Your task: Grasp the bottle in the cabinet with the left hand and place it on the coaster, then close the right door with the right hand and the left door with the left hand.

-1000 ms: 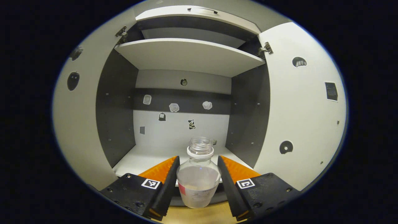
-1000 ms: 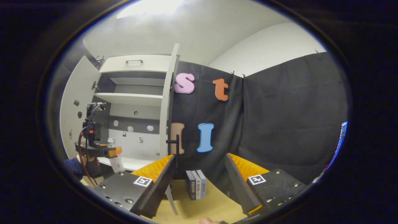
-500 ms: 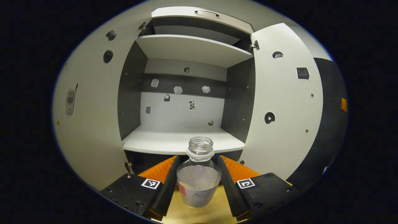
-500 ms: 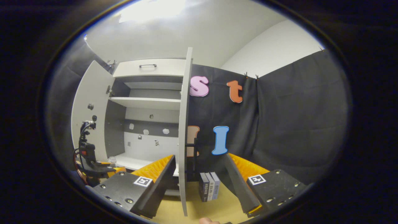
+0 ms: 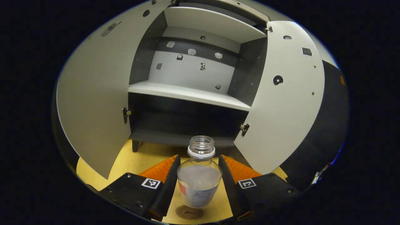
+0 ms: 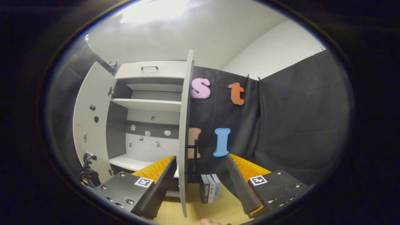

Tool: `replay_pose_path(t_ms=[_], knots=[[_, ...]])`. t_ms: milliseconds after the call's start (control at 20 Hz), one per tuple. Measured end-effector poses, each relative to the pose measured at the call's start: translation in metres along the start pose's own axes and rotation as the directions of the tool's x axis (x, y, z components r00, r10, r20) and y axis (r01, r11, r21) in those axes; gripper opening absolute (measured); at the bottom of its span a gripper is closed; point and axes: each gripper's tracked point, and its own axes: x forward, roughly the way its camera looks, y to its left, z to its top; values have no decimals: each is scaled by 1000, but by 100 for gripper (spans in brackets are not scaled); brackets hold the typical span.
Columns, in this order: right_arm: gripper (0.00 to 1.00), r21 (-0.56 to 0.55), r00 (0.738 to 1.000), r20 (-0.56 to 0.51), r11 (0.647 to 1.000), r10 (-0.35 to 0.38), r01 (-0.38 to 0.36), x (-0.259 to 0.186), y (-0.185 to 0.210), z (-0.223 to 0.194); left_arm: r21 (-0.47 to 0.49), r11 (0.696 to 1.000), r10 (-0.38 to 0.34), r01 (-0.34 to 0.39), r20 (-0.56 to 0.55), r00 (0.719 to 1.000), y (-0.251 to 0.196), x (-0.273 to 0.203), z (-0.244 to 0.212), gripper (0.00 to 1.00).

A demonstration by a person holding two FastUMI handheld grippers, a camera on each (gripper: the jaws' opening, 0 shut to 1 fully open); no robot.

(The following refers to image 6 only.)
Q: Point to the white cabinet shelf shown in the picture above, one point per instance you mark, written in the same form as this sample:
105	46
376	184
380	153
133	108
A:
147	104

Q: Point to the pale blue book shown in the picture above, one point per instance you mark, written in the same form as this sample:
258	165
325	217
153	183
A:
217	186

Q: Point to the grey book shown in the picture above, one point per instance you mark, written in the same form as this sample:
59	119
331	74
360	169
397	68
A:
211	189

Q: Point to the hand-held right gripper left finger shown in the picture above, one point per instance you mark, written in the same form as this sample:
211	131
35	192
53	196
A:
159	187

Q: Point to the white cabinet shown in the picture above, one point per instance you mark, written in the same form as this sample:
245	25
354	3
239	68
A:
131	162

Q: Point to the white cabinet door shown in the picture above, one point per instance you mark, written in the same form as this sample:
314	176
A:
184	125
100	147

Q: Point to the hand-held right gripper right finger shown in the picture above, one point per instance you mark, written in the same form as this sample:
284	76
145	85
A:
242	187

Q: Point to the white cabinet drawer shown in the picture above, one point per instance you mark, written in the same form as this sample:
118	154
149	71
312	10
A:
131	72

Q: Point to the black backdrop cloth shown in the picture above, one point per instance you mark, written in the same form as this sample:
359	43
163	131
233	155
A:
297	125

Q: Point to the dark book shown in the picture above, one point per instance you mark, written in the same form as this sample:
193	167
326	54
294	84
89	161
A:
204	189

